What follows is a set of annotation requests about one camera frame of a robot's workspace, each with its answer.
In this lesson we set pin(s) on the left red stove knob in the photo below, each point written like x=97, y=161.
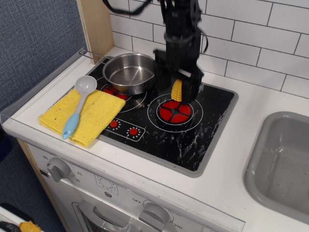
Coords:
x=113, y=124

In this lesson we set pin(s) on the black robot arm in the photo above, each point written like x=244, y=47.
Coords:
x=181, y=17

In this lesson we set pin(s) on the right red stove knob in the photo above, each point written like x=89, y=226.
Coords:
x=133, y=131

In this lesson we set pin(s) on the grey sink basin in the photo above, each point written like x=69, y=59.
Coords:
x=277, y=174

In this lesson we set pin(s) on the yellow folded cloth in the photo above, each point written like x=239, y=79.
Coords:
x=99, y=110

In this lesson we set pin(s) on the right grey oven dial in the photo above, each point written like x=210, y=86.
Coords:
x=154, y=216

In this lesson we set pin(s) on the yellow toy corn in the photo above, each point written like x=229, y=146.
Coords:
x=176, y=92

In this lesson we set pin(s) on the left grey oven dial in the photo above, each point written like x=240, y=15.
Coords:
x=58, y=169

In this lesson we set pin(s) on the yellow object at corner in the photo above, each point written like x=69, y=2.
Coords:
x=29, y=226

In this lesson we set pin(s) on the black toy stovetop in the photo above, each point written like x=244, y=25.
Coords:
x=178, y=136

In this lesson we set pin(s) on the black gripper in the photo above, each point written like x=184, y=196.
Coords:
x=179, y=60

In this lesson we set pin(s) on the grey oven dial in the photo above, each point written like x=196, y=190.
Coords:
x=154, y=216
x=58, y=169

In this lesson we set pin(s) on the grey spoon with blue handle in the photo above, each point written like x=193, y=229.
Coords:
x=85, y=85

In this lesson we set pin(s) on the white toy oven front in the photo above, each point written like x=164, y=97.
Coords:
x=88, y=202

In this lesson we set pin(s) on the red stove knob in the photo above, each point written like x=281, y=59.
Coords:
x=133, y=131
x=113, y=124

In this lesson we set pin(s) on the wooden side post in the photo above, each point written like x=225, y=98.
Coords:
x=96, y=23

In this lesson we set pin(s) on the small steel pot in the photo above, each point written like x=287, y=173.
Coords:
x=130, y=73

